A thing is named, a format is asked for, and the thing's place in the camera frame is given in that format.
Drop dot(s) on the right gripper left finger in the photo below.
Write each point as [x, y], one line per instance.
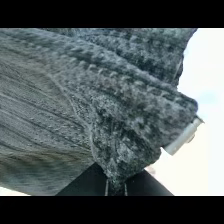
[86, 183]

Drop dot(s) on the black fluffy knitted garment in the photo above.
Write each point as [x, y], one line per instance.
[100, 100]

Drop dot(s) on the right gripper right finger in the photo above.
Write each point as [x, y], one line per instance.
[146, 186]

